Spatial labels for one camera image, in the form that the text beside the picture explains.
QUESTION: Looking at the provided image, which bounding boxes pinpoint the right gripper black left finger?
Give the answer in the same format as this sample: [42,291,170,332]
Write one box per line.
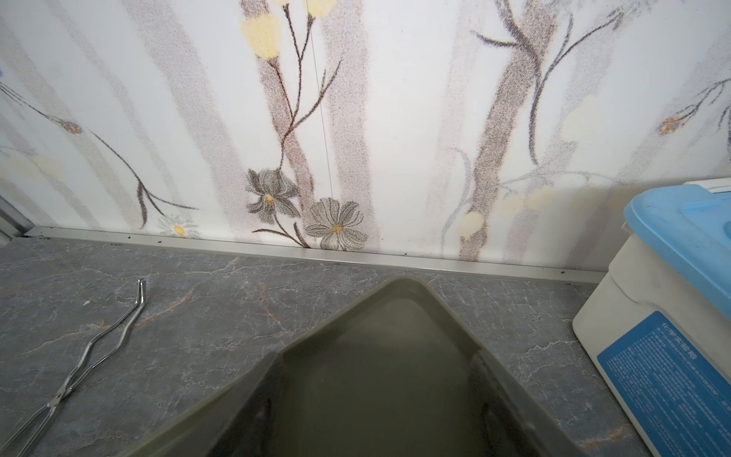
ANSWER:
[206,353,286,456]

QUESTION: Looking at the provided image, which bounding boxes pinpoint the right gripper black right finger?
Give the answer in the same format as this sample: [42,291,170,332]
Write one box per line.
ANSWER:
[469,350,571,456]

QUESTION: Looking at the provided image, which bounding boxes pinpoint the olive green drawer cabinet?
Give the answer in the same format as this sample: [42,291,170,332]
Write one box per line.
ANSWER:
[122,275,584,457]

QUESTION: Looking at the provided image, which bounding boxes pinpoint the metal tongs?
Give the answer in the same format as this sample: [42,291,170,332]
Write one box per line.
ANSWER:
[1,278,147,456]

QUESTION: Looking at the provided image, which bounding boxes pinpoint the white storage bin blue lid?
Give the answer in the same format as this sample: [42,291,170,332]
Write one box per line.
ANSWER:
[572,178,730,456]

